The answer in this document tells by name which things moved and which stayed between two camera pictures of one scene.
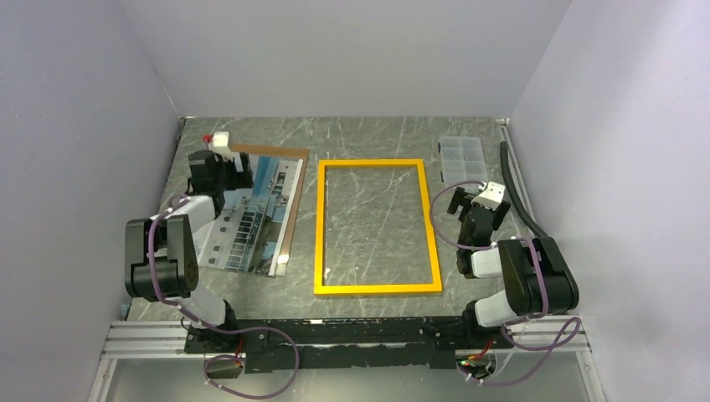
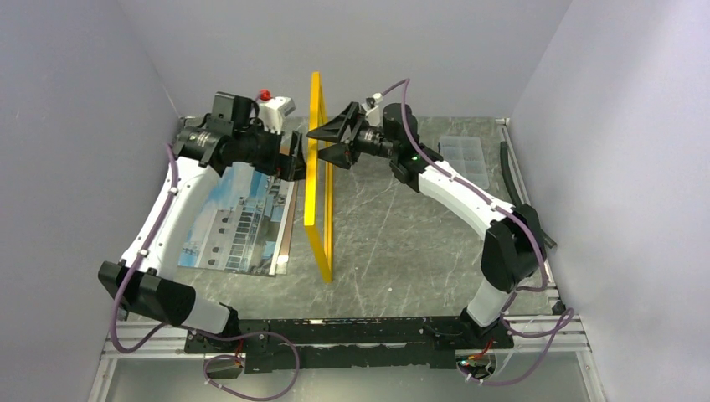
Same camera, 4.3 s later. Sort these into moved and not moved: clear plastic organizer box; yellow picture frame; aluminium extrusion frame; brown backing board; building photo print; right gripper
Moved: yellow picture frame; right gripper
Not moved: building photo print; aluminium extrusion frame; clear plastic organizer box; brown backing board
